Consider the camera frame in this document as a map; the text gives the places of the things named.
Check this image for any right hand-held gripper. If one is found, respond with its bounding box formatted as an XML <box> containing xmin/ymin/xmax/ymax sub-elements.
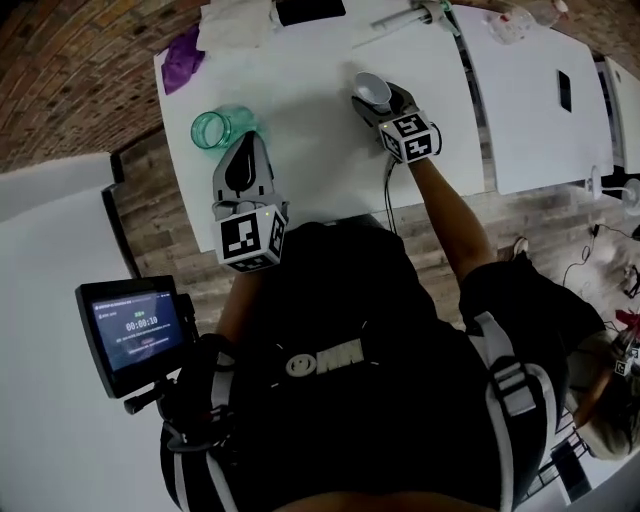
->
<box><xmin>351</xmin><ymin>81</ymin><xmax>443</xmax><ymax>165</ymax></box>

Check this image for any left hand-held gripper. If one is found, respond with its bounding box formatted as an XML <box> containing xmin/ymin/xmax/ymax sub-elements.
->
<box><xmin>211</xmin><ymin>131</ymin><xmax>291</xmax><ymax>275</ymax></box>

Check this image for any green glass jar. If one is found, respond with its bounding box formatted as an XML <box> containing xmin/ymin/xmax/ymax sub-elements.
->
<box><xmin>190</xmin><ymin>103</ymin><xmax>261</xmax><ymax>161</ymax></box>

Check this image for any person's right forearm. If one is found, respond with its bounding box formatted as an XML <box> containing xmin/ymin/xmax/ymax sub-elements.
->
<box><xmin>407</xmin><ymin>157</ymin><xmax>499</xmax><ymax>281</ymax></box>

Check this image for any person's left forearm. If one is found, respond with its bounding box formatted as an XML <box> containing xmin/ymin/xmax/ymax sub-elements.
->
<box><xmin>214</xmin><ymin>267</ymin><xmax>274</xmax><ymax>346</ymax></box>

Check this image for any grey clamp desk lamp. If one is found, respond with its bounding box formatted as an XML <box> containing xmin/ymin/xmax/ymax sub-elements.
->
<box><xmin>370</xmin><ymin>1</ymin><xmax>460</xmax><ymax>35</ymax></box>

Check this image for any black tablet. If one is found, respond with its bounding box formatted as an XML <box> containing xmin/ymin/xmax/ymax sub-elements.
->
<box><xmin>276</xmin><ymin>0</ymin><xmax>348</xmax><ymax>28</ymax></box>

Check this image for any purple cloth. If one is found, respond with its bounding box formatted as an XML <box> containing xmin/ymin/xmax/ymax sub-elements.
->
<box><xmin>160</xmin><ymin>24</ymin><xmax>206</xmax><ymax>96</ymax></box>

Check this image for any clear plastic bag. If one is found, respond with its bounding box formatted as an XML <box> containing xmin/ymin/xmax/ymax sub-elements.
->
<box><xmin>487</xmin><ymin>8</ymin><xmax>535</xmax><ymax>45</ymax></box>

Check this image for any person's black shirt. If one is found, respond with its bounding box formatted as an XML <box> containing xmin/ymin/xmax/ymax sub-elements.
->
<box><xmin>159</xmin><ymin>219</ymin><xmax>571</xmax><ymax>512</ymax></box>

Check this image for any white cloth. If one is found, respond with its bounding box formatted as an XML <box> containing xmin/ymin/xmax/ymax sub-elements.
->
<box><xmin>197</xmin><ymin>0</ymin><xmax>274</xmax><ymax>51</ymax></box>

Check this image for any black phone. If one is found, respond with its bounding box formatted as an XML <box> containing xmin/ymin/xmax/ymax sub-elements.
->
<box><xmin>556</xmin><ymin>69</ymin><xmax>575</xmax><ymax>114</ymax></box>

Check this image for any black tablet monitor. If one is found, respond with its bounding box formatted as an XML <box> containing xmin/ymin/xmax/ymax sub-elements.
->
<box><xmin>74</xmin><ymin>274</ymin><xmax>194</xmax><ymax>400</ymax></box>

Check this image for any white floor fan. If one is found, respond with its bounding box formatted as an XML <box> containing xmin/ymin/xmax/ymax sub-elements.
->
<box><xmin>585</xmin><ymin>164</ymin><xmax>640</xmax><ymax>217</ymax></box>

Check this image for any black metal railing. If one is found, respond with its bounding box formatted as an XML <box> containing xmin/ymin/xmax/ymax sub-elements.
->
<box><xmin>527</xmin><ymin>414</ymin><xmax>601</xmax><ymax>504</ymax></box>

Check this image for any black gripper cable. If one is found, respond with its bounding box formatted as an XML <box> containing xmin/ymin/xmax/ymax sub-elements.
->
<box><xmin>382</xmin><ymin>159</ymin><xmax>400</xmax><ymax>235</ymax></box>

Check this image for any white harness shoulder strap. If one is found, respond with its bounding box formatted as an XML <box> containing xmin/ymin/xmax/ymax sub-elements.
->
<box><xmin>472</xmin><ymin>310</ymin><xmax>559</xmax><ymax>512</ymax></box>
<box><xmin>172</xmin><ymin>349</ymin><xmax>241</xmax><ymax>512</ymax></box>

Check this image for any black floor cable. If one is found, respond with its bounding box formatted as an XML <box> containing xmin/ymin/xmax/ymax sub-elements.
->
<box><xmin>562</xmin><ymin>222</ymin><xmax>621</xmax><ymax>286</ymax></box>

